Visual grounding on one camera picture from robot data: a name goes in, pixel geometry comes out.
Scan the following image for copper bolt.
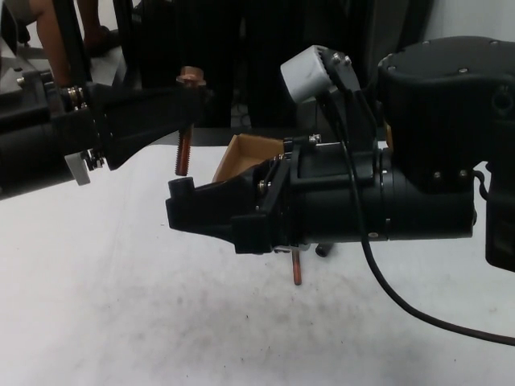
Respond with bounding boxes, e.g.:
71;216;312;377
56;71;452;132
174;66;208;179
290;245;306;287

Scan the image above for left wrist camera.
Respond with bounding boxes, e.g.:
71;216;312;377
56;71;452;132
63;154;93;187

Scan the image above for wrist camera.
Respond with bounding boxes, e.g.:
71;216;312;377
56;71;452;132
279;44;344;105
63;154;93;187

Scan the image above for cardboard box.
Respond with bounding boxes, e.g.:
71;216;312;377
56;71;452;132
212;133;291;184

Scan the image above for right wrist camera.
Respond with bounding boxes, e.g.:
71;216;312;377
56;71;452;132
279;44;344;105

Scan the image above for person's legs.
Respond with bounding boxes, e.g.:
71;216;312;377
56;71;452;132
28;0;118;88

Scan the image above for black cable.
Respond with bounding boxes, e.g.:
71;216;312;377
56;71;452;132
332;74;515;347

